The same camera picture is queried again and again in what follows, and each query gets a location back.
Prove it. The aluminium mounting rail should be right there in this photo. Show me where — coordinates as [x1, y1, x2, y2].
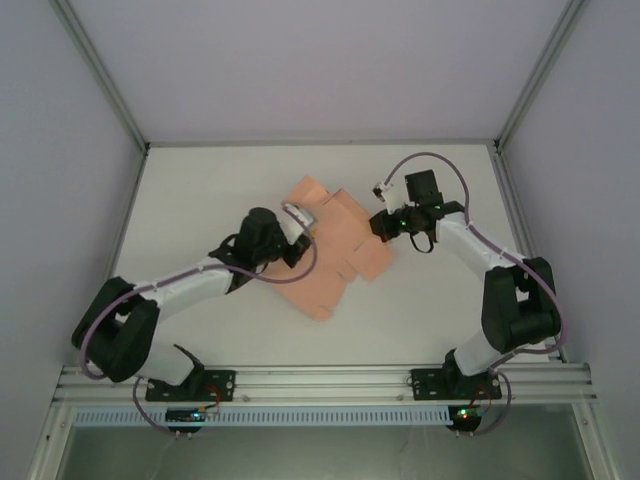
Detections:
[52, 363, 599, 404]

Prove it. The aluminium table side rail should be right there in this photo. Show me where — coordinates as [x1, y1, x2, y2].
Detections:
[492, 149, 569, 362]

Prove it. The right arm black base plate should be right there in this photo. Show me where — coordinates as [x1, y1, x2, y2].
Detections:
[409, 368, 503, 402]

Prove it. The aluminium frame post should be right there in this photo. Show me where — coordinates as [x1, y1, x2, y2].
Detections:
[492, 0, 587, 153]
[49, 0, 152, 153]

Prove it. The right gripper black wire loop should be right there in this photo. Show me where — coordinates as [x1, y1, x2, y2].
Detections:
[408, 230, 437, 255]

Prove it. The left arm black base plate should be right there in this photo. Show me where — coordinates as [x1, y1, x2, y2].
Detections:
[144, 368, 237, 403]

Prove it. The light blue slotted cable duct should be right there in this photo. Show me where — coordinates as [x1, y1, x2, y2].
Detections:
[72, 405, 451, 427]

